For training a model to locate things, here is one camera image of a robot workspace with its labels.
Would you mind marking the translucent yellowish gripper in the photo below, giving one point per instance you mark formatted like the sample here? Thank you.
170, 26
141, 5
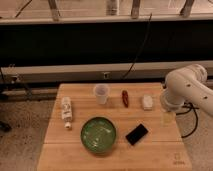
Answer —
167, 118

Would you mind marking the red chili pepper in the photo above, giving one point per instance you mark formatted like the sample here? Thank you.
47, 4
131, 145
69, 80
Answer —
125, 98

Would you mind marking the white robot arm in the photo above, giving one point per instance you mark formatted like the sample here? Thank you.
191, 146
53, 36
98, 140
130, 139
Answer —
186, 84

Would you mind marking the black rectangular sponge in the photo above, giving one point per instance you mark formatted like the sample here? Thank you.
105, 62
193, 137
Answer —
136, 134

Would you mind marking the green bowl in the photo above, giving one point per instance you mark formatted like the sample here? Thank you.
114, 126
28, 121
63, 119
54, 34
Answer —
98, 135

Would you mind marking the clear plastic cup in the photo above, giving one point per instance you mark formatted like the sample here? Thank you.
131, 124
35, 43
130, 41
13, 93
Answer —
101, 92

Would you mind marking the white tube with cap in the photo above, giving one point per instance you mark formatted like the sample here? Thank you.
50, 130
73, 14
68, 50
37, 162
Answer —
66, 112

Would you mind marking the grey metal rail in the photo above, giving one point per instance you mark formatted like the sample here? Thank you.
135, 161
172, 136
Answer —
100, 72

